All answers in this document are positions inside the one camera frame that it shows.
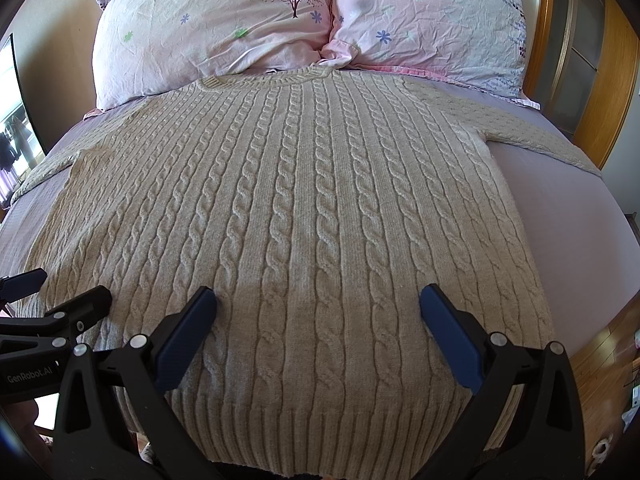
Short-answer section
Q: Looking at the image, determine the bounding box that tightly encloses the pink floral pillow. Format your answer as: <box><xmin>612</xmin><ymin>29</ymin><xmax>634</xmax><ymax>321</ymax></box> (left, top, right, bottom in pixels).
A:
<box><xmin>92</xmin><ymin>0</ymin><xmax>332</xmax><ymax>110</ymax></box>
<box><xmin>321</xmin><ymin>0</ymin><xmax>539</xmax><ymax>108</ymax></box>

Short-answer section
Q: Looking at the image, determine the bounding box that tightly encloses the window at left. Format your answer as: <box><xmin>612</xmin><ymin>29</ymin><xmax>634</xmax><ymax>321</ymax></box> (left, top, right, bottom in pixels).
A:
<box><xmin>0</xmin><ymin>34</ymin><xmax>44</xmax><ymax>210</ymax></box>

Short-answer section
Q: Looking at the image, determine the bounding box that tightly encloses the left pink floral pillow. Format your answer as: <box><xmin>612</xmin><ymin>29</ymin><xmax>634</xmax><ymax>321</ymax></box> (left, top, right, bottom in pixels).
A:
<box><xmin>92</xmin><ymin>0</ymin><xmax>332</xmax><ymax>110</ymax></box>

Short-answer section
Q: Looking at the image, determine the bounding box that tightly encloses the wooden headboard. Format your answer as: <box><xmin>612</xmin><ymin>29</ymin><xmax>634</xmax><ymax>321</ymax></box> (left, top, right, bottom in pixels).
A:
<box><xmin>524</xmin><ymin>0</ymin><xmax>639</xmax><ymax>169</ymax></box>

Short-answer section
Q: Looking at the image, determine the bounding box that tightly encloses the cluttered wooden desk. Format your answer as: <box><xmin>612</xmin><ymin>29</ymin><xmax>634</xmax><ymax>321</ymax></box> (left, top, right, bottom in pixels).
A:
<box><xmin>570</xmin><ymin>294</ymin><xmax>639</xmax><ymax>470</ymax></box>

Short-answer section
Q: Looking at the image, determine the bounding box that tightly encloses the right pink floral pillow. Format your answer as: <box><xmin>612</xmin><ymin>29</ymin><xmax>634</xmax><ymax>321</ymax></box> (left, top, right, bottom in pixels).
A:
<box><xmin>321</xmin><ymin>0</ymin><xmax>539</xmax><ymax>108</ymax></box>

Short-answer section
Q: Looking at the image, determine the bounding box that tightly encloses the beige cable-knit sweater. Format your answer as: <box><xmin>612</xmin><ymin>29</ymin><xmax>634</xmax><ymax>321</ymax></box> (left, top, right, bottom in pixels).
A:
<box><xmin>15</xmin><ymin>67</ymin><xmax>593</xmax><ymax>479</ymax></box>

